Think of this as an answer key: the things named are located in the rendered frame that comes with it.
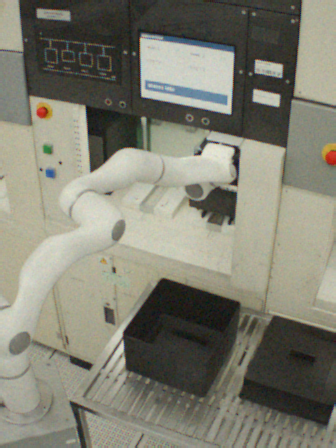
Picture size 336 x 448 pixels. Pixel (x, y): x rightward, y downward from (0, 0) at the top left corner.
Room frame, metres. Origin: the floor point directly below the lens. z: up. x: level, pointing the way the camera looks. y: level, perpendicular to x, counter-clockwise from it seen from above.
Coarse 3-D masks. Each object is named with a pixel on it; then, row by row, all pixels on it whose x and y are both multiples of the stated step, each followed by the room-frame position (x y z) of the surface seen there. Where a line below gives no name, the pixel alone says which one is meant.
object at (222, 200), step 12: (216, 132) 1.85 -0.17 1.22; (228, 144) 1.81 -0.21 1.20; (216, 192) 1.75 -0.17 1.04; (228, 192) 1.73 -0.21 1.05; (192, 204) 1.79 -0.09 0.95; (204, 204) 1.77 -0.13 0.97; (216, 204) 1.75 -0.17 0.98; (228, 204) 1.73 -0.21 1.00; (204, 216) 1.78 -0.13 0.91; (228, 216) 1.74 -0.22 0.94
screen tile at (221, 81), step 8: (192, 56) 1.57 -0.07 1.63; (200, 56) 1.56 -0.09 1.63; (208, 56) 1.55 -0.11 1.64; (216, 56) 1.54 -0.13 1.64; (200, 64) 1.56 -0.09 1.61; (208, 64) 1.55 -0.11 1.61; (216, 64) 1.54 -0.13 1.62; (224, 64) 1.53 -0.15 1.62; (192, 72) 1.57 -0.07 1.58; (224, 72) 1.53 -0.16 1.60; (192, 80) 1.57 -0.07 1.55; (200, 80) 1.56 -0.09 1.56; (208, 80) 1.55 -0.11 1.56; (216, 80) 1.54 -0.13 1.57; (224, 80) 1.53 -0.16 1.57; (216, 88) 1.54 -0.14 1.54; (224, 88) 1.53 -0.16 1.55
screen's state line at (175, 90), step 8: (144, 88) 1.63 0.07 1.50; (152, 88) 1.62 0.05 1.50; (160, 88) 1.61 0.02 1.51; (168, 88) 1.60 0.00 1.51; (176, 88) 1.59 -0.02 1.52; (184, 88) 1.58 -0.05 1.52; (192, 88) 1.57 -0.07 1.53; (184, 96) 1.58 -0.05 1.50; (192, 96) 1.57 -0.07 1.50; (200, 96) 1.56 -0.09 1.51; (208, 96) 1.55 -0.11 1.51; (216, 96) 1.54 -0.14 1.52; (224, 96) 1.53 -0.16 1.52; (224, 104) 1.53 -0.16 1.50
